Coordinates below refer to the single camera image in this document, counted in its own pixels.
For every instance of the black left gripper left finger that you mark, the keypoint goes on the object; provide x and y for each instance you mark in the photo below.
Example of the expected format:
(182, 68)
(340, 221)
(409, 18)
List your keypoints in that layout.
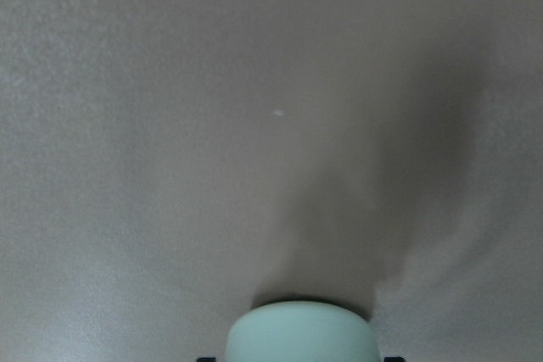
(206, 359)

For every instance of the green cup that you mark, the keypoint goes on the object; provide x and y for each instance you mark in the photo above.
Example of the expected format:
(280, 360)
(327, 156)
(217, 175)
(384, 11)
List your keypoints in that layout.
(301, 331)

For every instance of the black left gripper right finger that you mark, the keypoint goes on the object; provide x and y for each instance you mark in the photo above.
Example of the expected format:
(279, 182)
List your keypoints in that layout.
(394, 358)

